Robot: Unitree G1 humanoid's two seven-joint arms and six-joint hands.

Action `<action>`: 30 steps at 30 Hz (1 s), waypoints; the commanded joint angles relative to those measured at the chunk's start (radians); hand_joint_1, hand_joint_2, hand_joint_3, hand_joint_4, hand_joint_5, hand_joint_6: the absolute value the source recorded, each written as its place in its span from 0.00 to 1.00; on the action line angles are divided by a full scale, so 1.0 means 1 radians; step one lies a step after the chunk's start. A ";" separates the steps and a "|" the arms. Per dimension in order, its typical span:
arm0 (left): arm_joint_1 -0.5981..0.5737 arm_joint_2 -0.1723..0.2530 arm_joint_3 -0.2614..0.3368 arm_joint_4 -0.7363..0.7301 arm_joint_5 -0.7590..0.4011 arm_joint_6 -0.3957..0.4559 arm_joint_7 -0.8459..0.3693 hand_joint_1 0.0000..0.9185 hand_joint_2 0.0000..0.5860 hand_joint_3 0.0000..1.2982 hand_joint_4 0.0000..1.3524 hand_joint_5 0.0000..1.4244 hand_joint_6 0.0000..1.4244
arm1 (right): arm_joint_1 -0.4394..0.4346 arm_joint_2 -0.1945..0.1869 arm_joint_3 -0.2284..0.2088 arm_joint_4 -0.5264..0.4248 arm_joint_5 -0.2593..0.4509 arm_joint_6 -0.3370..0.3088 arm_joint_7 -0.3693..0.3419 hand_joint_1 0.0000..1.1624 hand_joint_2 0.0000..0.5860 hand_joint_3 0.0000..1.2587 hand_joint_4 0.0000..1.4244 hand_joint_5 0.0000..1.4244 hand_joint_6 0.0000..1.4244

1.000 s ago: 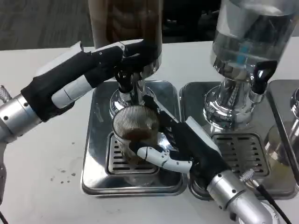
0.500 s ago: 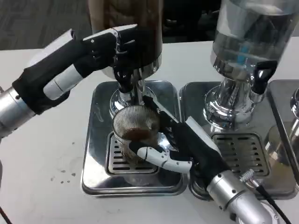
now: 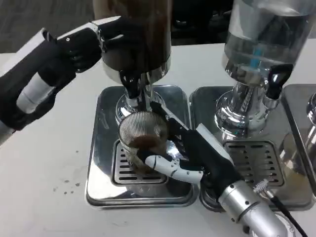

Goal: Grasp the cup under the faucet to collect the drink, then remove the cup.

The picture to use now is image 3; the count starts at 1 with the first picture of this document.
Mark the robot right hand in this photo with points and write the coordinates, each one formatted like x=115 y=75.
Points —
x=212 y=158

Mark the black tap of water dispenser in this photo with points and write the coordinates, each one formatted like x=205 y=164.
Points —
x=277 y=81

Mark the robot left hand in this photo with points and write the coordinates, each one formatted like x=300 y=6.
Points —
x=61 y=54

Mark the chrome dispenser stand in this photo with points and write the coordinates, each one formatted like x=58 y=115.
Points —
x=311 y=111

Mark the steel drip tray base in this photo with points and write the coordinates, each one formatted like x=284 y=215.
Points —
x=202 y=103
x=296 y=103
x=103 y=153

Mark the black tap of dark dispenser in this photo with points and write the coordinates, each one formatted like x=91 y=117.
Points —
x=130 y=84

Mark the drink dispenser with dark drink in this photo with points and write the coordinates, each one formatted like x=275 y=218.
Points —
x=145 y=37

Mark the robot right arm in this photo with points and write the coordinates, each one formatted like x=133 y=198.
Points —
x=249 y=209

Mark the clear ribbed glass cup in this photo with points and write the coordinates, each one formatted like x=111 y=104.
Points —
x=138 y=130

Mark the drink dispenser with clear water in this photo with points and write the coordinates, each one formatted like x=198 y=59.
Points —
x=264 y=29

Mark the steel slotted drip grid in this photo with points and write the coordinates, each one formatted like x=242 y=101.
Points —
x=121 y=170
x=256 y=160

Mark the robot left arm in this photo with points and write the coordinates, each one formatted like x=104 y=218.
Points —
x=5 y=133

